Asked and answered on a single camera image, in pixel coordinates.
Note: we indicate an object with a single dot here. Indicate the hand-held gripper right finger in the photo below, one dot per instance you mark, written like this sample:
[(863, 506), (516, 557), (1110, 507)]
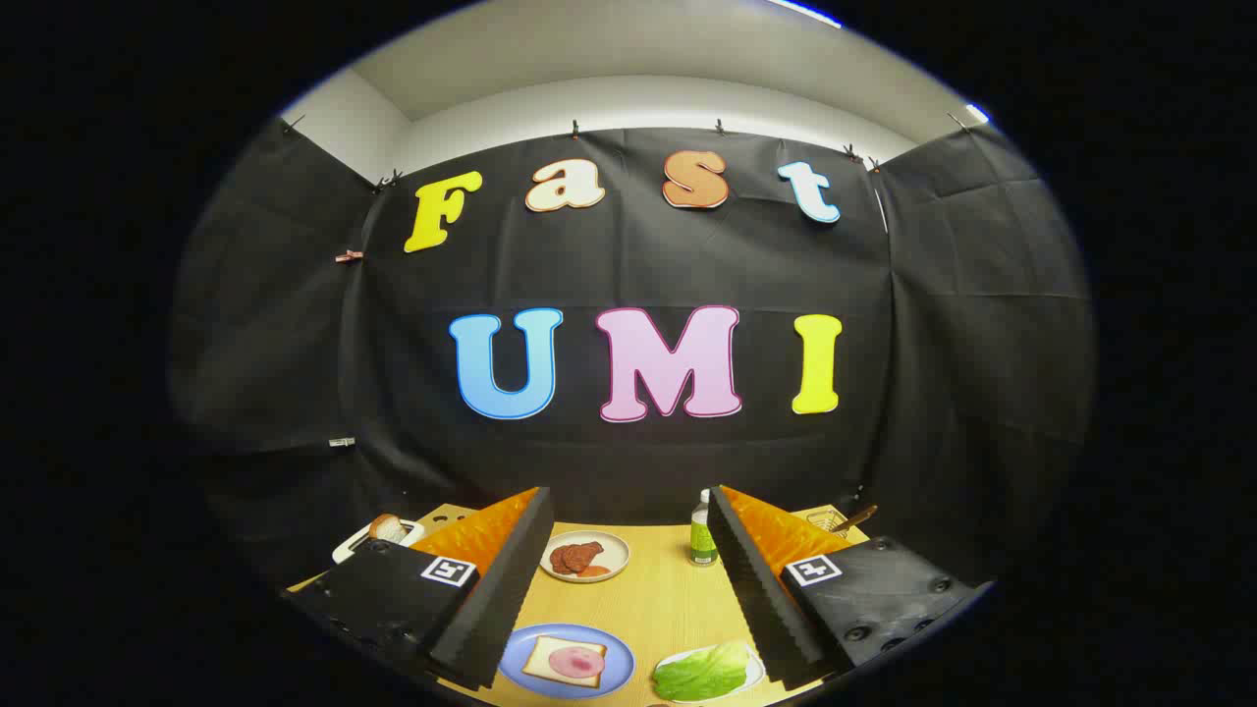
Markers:
[(751, 579)]

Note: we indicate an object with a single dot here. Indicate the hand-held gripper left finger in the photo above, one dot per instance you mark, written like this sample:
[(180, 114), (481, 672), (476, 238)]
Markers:
[(511, 579)]

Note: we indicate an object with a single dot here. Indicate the green lettuce leaf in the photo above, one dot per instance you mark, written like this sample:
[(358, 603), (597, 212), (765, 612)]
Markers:
[(702, 673)]

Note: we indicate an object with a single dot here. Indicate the white bread slice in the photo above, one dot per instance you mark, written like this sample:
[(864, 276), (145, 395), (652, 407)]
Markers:
[(389, 528), (538, 663)]

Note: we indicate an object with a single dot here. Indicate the green label plastic bottle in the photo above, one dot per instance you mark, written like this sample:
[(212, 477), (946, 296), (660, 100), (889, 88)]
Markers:
[(703, 535)]

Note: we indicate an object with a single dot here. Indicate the brown meat piece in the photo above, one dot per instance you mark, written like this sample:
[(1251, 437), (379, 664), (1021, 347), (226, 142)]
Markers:
[(574, 557)]

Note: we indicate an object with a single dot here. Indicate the white square plate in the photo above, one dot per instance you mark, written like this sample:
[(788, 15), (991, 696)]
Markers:
[(754, 672)]

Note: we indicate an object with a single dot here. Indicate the pink ham slice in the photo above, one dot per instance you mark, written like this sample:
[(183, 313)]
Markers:
[(577, 662)]

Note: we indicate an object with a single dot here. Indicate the cream round plate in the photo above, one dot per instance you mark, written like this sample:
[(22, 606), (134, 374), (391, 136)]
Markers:
[(614, 550)]

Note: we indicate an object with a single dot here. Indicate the blue round plate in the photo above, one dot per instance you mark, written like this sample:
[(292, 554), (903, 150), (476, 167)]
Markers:
[(614, 678)]

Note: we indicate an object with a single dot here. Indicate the white toaster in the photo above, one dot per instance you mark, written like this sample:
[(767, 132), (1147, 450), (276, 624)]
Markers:
[(351, 548)]

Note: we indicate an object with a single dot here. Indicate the black backdrop cloth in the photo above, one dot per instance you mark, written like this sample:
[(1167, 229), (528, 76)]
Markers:
[(628, 265)]

